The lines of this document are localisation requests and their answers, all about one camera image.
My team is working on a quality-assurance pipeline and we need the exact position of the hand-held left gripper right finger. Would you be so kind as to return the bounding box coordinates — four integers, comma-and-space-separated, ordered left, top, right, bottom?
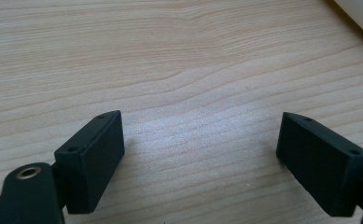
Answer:
275, 111, 363, 217

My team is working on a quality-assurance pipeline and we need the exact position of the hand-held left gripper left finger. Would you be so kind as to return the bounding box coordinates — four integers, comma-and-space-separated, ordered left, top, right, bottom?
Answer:
53, 109, 126, 215

